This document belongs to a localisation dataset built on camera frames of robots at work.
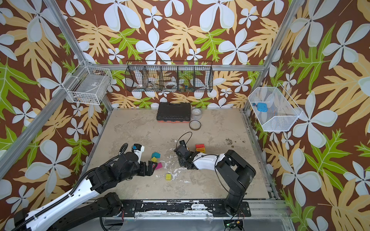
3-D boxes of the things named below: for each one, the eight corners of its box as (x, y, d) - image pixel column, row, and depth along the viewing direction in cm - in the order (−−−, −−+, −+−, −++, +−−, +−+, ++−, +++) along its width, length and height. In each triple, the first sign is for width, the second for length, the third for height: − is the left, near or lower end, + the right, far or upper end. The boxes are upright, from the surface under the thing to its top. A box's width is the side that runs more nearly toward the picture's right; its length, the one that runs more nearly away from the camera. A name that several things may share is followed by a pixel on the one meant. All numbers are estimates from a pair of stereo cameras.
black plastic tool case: (156, 123, 112) (155, 119, 108) (159, 105, 124) (158, 101, 120) (191, 123, 112) (191, 119, 108) (190, 105, 124) (190, 101, 120)
